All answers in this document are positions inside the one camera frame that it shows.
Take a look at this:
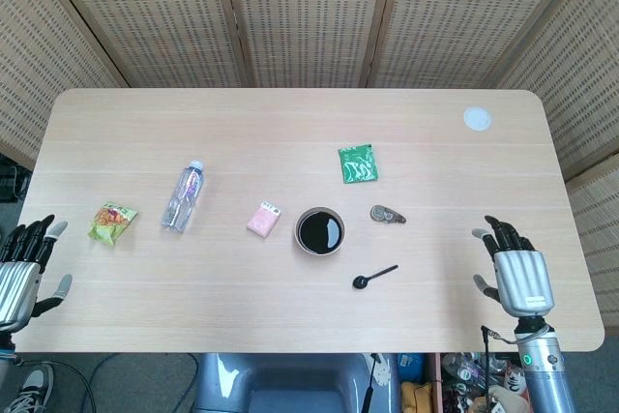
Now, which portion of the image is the white bowl of dark liquid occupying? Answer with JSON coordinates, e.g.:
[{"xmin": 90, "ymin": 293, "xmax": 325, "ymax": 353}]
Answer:
[{"xmin": 293, "ymin": 207, "xmax": 347, "ymax": 256}]

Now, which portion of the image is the grey robot torso base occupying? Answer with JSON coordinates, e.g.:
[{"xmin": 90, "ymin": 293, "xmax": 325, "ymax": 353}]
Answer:
[{"xmin": 192, "ymin": 352, "xmax": 402, "ymax": 413}]

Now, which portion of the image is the black plastic spoon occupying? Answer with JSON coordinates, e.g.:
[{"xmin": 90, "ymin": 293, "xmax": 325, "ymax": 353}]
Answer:
[{"xmin": 352, "ymin": 264, "xmax": 399, "ymax": 291}]

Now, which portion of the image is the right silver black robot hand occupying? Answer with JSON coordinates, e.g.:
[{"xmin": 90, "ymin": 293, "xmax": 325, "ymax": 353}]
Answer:
[{"xmin": 471, "ymin": 215, "xmax": 555, "ymax": 320}]

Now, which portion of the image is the pink tissue pack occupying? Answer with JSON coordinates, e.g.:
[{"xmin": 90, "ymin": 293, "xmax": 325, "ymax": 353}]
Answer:
[{"xmin": 246, "ymin": 199, "xmax": 283, "ymax": 241}]

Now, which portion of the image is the black floor cable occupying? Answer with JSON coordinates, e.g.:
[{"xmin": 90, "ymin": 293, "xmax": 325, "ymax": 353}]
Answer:
[{"xmin": 45, "ymin": 353, "xmax": 199, "ymax": 413}]

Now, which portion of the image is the green snack bag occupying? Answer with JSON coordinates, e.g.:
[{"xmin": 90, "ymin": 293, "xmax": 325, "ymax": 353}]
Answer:
[{"xmin": 87, "ymin": 201, "xmax": 139, "ymax": 251}]

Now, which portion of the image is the yellow cloth bag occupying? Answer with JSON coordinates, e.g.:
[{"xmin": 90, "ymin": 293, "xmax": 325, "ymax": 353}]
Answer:
[{"xmin": 400, "ymin": 381, "xmax": 435, "ymax": 413}]

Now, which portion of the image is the green foil sachet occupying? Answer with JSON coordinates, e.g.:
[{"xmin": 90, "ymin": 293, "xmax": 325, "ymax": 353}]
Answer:
[{"xmin": 337, "ymin": 142, "xmax": 380, "ymax": 186}]

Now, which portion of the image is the white bracket with black handle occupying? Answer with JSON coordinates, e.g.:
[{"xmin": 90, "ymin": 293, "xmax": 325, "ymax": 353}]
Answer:
[{"xmin": 363, "ymin": 352, "xmax": 394, "ymax": 413}]

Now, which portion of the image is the clear plastic water bottle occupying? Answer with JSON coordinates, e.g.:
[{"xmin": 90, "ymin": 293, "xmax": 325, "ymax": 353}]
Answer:
[{"xmin": 160, "ymin": 159, "xmax": 208, "ymax": 235}]

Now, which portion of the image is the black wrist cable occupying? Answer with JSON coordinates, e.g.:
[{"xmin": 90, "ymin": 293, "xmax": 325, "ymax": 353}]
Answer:
[{"xmin": 480, "ymin": 325, "xmax": 518, "ymax": 388}]

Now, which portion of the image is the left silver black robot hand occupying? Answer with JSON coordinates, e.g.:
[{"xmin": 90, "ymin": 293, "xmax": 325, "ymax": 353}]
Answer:
[{"xmin": 0, "ymin": 214, "xmax": 74, "ymax": 333}]

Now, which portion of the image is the woven bamboo folding screen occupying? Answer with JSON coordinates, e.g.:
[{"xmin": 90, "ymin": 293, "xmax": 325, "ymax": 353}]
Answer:
[{"xmin": 0, "ymin": 0, "xmax": 619, "ymax": 328}]

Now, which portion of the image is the grey sneaker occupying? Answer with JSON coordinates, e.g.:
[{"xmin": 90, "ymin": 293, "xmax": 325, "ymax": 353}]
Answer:
[{"xmin": 3, "ymin": 363, "xmax": 55, "ymax": 413}]

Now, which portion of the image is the grey correction tape dispenser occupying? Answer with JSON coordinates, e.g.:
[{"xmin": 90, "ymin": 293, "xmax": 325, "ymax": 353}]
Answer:
[{"xmin": 369, "ymin": 204, "xmax": 408, "ymax": 226}]

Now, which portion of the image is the blue box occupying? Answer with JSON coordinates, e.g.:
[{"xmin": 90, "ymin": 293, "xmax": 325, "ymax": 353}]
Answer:
[{"xmin": 397, "ymin": 352, "xmax": 427, "ymax": 386}]

